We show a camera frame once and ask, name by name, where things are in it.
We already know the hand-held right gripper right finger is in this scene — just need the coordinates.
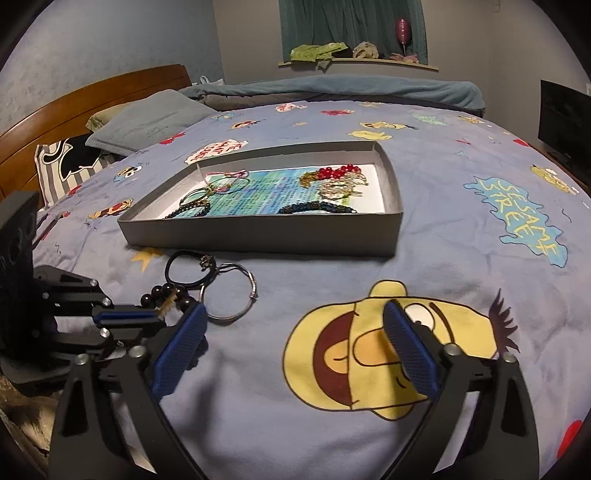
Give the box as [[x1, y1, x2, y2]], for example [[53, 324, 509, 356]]
[[383, 299, 541, 480]]

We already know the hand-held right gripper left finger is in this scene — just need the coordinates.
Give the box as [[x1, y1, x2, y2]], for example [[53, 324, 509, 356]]
[[48, 302, 208, 480]]

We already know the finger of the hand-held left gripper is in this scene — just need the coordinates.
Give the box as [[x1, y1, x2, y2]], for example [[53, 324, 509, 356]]
[[46, 328, 160, 364], [39, 268, 168, 329]]

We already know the black bead bracelet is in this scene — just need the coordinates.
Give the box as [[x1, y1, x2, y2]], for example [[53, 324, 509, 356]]
[[140, 285, 207, 370]]

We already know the purple small bead bracelet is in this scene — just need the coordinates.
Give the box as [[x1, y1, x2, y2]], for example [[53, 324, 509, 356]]
[[166, 202, 209, 219]]

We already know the grey cardboard box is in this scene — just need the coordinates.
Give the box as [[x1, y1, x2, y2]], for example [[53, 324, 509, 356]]
[[117, 141, 404, 257]]

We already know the dark blue bead bracelet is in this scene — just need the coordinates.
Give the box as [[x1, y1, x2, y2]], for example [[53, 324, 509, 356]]
[[277, 200, 358, 216]]

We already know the round pearl hair clip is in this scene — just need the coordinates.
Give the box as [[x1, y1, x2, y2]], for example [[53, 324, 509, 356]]
[[318, 178, 371, 200]]

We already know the red bead bracelet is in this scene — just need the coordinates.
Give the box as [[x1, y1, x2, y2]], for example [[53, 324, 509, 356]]
[[300, 164, 368, 188]]

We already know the silver bangle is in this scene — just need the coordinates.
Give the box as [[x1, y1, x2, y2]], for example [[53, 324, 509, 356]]
[[199, 262, 258, 320]]

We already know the striped black white pillow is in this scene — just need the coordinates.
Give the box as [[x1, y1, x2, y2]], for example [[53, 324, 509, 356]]
[[36, 135, 121, 210]]

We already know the blue cartoon printed bed sheet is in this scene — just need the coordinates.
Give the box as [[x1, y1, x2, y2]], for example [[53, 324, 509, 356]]
[[0, 99, 591, 480]]

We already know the printed blue green paper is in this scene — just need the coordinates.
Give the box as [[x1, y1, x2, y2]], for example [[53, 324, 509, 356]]
[[157, 161, 386, 217]]

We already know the olive green pillow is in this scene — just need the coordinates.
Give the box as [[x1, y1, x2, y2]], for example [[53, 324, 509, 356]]
[[87, 104, 130, 132]]

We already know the wooden headboard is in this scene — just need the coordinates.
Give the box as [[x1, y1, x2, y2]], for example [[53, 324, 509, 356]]
[[0, 65, 192, 197]]

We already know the grey blue pillow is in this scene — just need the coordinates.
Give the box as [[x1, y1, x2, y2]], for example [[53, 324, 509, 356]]
[[85, 90, 218, 153]]

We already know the wooden stand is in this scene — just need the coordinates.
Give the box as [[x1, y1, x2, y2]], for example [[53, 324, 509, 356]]
[[531, 143, 591, 185]]

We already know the blue duvet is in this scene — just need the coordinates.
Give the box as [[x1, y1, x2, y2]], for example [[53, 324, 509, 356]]
[[178, 74, 488, 116]]

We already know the black monitor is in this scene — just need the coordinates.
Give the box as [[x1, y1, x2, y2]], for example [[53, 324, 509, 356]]
[[538, 79, 591, 171]]

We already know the wooden window sill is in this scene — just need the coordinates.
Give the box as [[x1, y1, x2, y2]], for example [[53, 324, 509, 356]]
[[278, 56, 439, 73]]

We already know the teal curtain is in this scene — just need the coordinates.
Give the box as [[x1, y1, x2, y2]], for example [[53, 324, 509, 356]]
[[278, 0, 429, 63]]

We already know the black hair tie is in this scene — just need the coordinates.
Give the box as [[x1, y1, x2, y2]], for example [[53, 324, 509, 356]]
[[165, 250, 218, 287]]

